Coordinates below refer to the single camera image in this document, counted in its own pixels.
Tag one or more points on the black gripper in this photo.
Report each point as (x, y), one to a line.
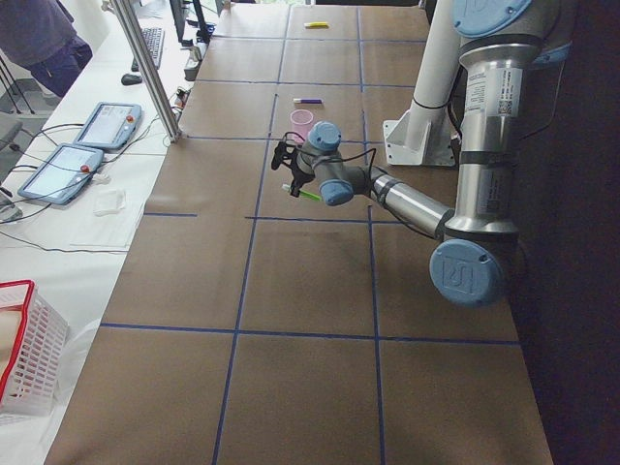
(300, 178)

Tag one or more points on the green highlighter pen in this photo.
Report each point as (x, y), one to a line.
(302, 194)

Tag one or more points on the yellow highlighter pen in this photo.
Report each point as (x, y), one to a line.
(316, 25)

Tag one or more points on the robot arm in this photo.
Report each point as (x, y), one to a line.
(465, 112)

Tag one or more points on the pink mesh pen holder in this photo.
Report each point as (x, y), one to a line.
(301, 121)

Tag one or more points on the purple highlighter pen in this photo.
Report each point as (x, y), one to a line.
(307, 101)

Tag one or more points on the crumpled white tissue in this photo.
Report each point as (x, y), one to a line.
(109, 202)

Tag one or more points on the far teach pendant tablet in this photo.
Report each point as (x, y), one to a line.
(109, 126)

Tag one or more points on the teach pendant tablet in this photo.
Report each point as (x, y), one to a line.
(60, 177)
(109, 126)

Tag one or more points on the black computer mouse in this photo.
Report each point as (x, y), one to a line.
(131, 79)

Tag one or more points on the black keyboard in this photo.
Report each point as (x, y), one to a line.
(154, 40)

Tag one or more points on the near teach pendant tablet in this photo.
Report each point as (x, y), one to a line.
(60, 177)

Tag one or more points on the person in dark clothes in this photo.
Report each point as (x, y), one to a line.
(39, 36)

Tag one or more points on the white red plastic basket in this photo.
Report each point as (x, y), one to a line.
(33, 335)

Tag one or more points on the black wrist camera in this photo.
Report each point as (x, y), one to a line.
(282, 155)

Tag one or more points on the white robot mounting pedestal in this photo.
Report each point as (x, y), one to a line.
(422, 135)

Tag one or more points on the aluminium frame post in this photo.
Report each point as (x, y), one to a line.
(131, 27)

